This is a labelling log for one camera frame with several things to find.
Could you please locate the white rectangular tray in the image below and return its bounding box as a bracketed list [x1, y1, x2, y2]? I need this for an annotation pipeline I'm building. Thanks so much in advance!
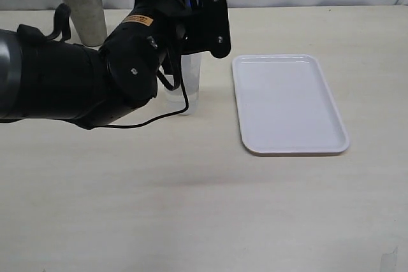
[232, 54, 350, 155]

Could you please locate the stainless steel cup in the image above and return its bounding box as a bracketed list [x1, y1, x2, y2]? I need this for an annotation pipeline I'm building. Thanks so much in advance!
[63, 0, 107, 47]

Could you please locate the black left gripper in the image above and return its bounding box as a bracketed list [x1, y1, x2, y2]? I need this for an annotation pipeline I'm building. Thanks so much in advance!
[127, 0, 195, 59]

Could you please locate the clear plastic container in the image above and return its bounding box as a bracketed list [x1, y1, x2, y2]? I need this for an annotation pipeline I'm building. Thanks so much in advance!
[164, 54, 201, 115]

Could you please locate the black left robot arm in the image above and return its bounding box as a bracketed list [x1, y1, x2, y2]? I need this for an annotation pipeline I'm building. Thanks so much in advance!
[1, 0, 191, 130]

